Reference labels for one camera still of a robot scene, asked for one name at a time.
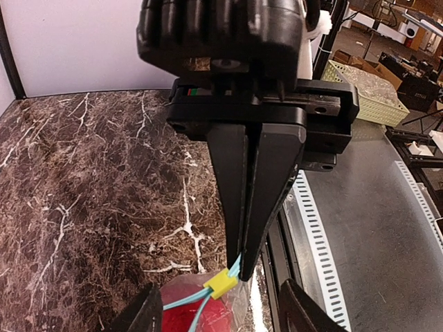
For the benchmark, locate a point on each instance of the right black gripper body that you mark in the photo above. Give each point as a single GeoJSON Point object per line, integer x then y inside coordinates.
{"type": "Point", "coordinates": [326, 110]}

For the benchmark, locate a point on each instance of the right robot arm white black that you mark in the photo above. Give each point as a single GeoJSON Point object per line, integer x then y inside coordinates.
{"type": "Point", "coordinates": [261, 134]}

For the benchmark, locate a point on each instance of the red apple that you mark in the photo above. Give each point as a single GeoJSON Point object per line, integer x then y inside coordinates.
{"type": "Point", "coordinates": [212, 314]}

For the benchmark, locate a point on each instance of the black front rail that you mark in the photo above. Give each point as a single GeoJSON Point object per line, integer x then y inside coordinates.
{"type": "Point", "coordinates": [276, 268]}

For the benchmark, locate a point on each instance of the cardboard box background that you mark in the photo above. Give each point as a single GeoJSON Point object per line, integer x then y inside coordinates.
{"type": "Point", "coordinates": [370, 67]}

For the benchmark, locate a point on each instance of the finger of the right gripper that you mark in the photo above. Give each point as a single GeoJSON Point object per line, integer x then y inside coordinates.
{"type": "Point", "coordinates": [228, 146]}
{"type": "Point", "coordinates": [278, 152]}

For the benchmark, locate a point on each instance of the white slotted cable duct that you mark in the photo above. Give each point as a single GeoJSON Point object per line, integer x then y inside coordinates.
{"type": "Point", "coordinates": [322, 259]}

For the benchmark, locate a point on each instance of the clear zip top bag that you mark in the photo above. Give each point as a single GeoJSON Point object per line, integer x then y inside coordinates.
{"type": "Point", "coordinates": [224, 283]}

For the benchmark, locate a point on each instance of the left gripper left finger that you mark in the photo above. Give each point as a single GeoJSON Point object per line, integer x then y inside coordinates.
{"type": "Point", "coordinates": [144, 313]}

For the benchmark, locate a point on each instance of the left black frame post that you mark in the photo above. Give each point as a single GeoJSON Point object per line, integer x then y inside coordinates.
{"type": "Point", "coordinates": [10, 64]}

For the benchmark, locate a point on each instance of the green plastic basket background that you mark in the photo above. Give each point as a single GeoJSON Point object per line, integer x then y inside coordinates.
{"type": "Point", "coordinates": [378, 99]}

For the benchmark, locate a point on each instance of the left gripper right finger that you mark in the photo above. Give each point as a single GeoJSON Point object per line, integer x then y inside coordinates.
{"type": "Point", "coordinates": [299, 312]}

